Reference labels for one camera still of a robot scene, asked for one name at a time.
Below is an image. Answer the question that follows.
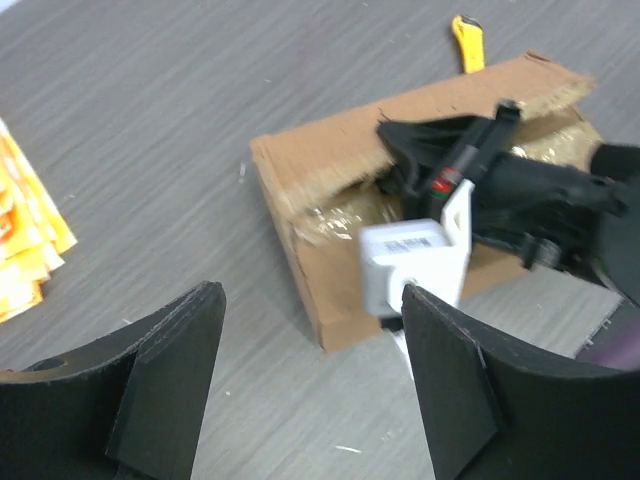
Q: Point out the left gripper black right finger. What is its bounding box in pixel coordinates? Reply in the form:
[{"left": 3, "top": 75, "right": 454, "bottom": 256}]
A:
[{"left": 402, "top": 285, "right": 639, "bottom": 479}]

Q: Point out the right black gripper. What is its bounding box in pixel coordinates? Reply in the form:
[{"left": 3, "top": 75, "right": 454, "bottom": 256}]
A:
[{"left": 376, "top": 100, "right": 521, "bottom": 200}]

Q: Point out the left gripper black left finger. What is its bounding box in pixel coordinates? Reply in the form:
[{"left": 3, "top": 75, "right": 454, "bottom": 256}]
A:
[{"left": 1, "top": 281, "right": 226, "bottom": 479}]

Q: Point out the brown cardboard express box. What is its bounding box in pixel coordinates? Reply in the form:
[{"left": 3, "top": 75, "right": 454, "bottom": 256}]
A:
[{"left": 250, "top": 52, "right": 600, "bottom": 352}]

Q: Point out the yellow utility knife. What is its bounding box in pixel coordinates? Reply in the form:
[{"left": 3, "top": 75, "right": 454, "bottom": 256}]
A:
[{"left": 451, "top": 15, "right": 485, "bottom": 74}]

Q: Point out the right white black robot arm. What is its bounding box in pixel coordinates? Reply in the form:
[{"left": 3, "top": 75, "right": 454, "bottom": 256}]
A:
[{"left": 377, "top": 100, "right": 639, "bottom": 303}]

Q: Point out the orange checkered cloth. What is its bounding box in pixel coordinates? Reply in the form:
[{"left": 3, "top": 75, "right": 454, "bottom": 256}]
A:
[{"left": 1, "top": 124, "right": 77, "bottom": 322}]

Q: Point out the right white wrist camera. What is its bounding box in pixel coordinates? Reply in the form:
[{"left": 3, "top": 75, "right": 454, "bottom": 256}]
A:
[{"left": 359, "top": 180, "right": 474, "bottom": 319}]

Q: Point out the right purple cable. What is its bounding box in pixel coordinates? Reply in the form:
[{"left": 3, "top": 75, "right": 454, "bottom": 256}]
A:
[{"left": 574, "top": 304, "right": 640, "bottom": 371}]

